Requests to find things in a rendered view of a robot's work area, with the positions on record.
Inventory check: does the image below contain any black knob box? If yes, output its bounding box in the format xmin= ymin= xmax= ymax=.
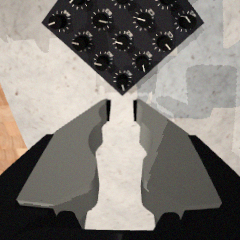
xmin=41 ymin=0 xmax=204 ymax=96

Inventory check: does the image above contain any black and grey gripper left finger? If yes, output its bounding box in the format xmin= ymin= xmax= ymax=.
xmin=0 ymin=99 xmax=111 ymax=240

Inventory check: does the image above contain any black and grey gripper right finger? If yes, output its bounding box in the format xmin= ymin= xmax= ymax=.
xmin=133 ymin=99 xmax=240 ymax=240

